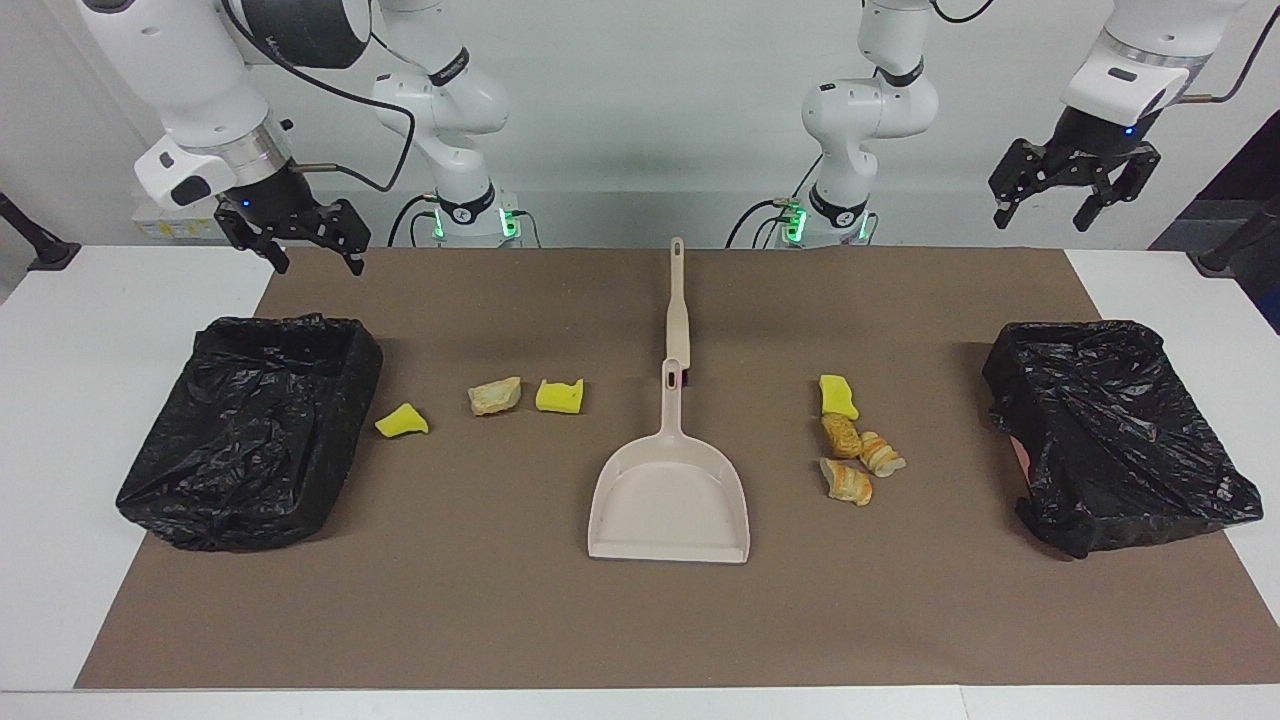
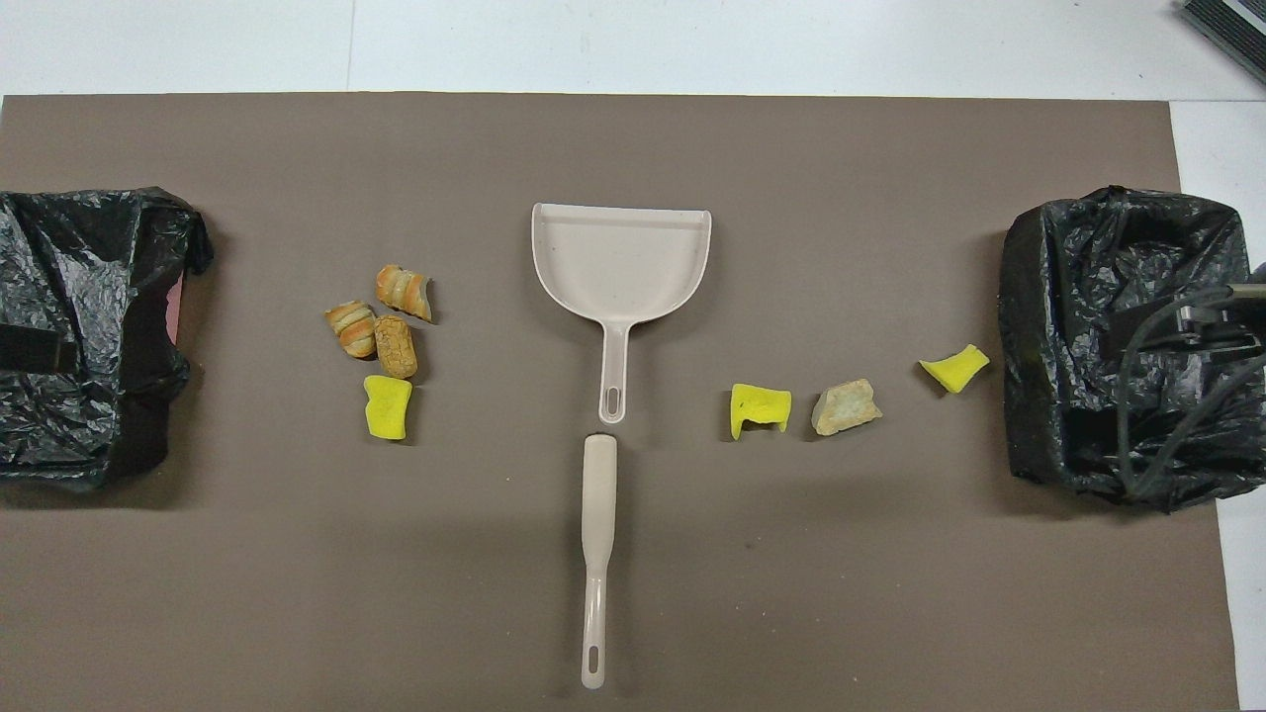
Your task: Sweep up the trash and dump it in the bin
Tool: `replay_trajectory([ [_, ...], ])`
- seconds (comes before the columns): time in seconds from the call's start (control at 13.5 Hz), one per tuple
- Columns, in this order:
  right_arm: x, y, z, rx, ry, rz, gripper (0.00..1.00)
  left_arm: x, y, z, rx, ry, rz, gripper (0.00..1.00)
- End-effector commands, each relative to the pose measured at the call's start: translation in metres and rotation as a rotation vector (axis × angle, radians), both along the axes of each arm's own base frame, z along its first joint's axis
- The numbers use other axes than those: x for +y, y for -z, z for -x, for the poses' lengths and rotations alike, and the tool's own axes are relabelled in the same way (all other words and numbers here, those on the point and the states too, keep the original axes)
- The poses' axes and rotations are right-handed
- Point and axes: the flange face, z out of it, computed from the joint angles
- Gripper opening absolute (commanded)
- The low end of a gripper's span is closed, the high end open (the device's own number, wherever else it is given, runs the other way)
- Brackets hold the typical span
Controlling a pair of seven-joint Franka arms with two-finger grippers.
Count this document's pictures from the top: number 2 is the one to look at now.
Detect beige hand brush black bristles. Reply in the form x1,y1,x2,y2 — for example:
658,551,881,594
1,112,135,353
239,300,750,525
581,433,619,690

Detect pale toast bread chunk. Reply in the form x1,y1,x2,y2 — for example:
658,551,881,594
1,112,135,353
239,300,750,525
811,379,883,437

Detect striped croissant piece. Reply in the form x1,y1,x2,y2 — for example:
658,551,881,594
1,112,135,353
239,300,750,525
324,301,379,360

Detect brown oblong bread roll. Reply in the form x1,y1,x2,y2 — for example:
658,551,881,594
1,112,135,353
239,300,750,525
374,315,418,380

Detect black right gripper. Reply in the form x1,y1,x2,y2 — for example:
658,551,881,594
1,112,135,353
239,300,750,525
1108,282,1266,365

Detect yellow green scrub sponge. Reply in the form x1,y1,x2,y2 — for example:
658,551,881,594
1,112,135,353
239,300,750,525
363,375,413,440

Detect right black bag bin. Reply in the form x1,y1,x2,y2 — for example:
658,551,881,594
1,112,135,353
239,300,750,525
998,185,1266,513

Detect notched yellow sponge piece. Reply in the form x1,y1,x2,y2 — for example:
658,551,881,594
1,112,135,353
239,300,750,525
730,384,793,442

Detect beige plastic dustpan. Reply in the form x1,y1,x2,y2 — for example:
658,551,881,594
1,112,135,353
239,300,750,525
531,203,713,425

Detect dark ribbed grille object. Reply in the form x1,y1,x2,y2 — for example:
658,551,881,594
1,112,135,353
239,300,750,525
1179,0,1266,86

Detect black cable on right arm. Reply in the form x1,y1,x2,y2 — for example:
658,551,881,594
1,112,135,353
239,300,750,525
1114,287,1266,497

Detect small yellow sponge wedge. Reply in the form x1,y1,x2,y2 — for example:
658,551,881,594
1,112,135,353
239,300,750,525
919,343,991,395

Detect brown table mat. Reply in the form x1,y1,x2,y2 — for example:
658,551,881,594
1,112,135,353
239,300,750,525
0,93,1242,712

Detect black trash bag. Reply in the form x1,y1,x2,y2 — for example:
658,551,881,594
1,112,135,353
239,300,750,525
0,187,215,492

